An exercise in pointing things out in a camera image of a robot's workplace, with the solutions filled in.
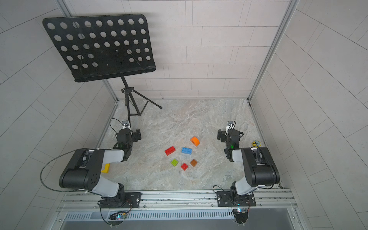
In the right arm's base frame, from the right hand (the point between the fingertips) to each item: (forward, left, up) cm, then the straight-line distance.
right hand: (227, 127), depth 95 cm
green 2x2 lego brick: (-20, +35, -2) cm, 41 cm away
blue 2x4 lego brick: (-13, +28, -3) cm, 31 cm away
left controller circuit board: (-45, +61, -1) cm, 76 cm away
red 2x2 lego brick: (-23, +29, -2) cm, 37 cm away
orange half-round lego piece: (-8, +22, -1) cm, 23 cm away
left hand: (+3, +63, +2) cm, 63 cm away
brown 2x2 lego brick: (-21, +24, -2) cm, 32 cm away
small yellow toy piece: (-11, -17, -4) cm, 21 cm away
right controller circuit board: (-47, +3, -6) cm, 47 cm away
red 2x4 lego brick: (-13, +38, -2) cm, 40 cm away
